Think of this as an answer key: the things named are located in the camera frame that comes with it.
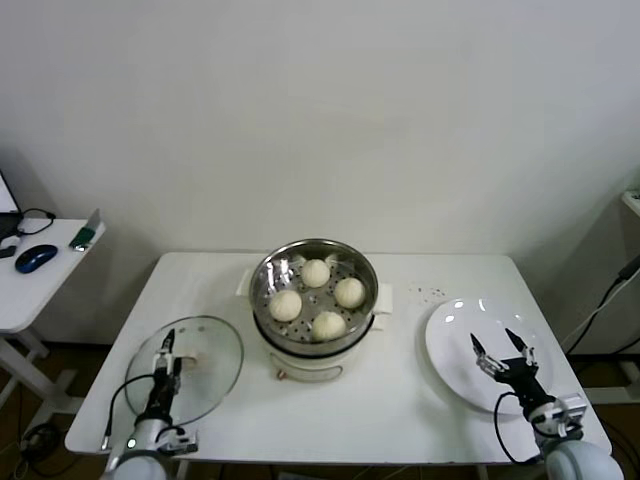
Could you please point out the blue computer mouse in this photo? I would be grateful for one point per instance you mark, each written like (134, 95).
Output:
(36, 256)

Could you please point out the steel steamer pot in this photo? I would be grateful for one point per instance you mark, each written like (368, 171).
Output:
(305, 367)

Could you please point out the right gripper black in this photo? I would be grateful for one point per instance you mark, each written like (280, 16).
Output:
(522, 377)

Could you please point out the white round plate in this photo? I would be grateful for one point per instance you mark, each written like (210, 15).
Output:
(450, 350)

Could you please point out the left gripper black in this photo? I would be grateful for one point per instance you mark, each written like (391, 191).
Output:
(164, 392)

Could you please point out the white shelf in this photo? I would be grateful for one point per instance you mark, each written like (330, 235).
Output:
(631, 202)

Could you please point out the black laptop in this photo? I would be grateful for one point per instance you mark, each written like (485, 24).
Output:
(7, 220)

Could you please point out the brown crumbs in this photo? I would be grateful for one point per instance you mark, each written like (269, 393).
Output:
(437, 291)

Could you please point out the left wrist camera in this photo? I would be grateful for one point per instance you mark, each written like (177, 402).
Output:
(180, 442)

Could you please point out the small black white device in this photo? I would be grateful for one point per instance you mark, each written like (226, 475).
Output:
(6, 250)

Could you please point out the steel perforated steamer basket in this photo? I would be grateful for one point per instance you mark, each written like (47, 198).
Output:
(317, 300)

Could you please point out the right robot arm silver white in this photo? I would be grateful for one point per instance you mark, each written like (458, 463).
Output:
(580, 462)

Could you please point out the left robot arm silver white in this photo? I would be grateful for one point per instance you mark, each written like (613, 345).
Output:
(145, 435)

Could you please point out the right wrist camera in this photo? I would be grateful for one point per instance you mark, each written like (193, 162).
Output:
(570, 407)

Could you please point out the white steamed baozi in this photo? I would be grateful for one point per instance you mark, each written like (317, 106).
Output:
(286, 306)
(328, 325)
(349, 292)
(315, 272)

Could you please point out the white side table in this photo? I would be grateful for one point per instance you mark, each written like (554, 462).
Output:
(45, 295)

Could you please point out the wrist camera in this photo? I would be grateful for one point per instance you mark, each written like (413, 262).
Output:
(180, 442)
(570, 407)

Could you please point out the white floor power strip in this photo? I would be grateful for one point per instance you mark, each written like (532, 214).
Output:
(31, 441)

